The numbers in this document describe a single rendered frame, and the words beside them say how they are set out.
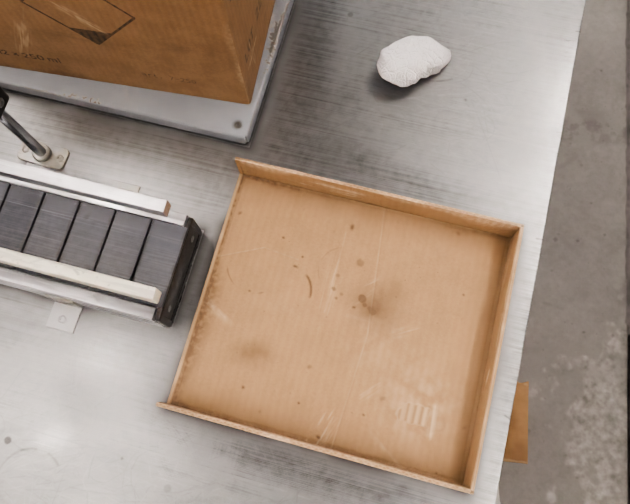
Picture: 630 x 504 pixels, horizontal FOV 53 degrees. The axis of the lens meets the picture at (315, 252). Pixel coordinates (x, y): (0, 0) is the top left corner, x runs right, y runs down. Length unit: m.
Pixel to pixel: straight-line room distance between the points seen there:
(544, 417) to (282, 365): 0.98
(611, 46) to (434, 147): 1.22
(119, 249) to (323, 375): 0.24
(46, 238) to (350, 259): 0.31
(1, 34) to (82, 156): 0.14
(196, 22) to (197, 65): 0.07
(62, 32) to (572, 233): 1.26
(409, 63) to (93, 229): 0.37
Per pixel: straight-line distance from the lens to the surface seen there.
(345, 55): 0.77
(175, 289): 0.66
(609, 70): 1.86
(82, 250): 0.67
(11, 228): 0.70
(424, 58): 0.74
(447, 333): 0.66
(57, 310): 0.72
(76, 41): 0.71
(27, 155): 0.78
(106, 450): 0.68
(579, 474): 1.57
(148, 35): 0.65
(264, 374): 0.65
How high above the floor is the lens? 1.48
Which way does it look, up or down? 74 degrees down
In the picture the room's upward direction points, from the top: 7 degrees counter-clockwise
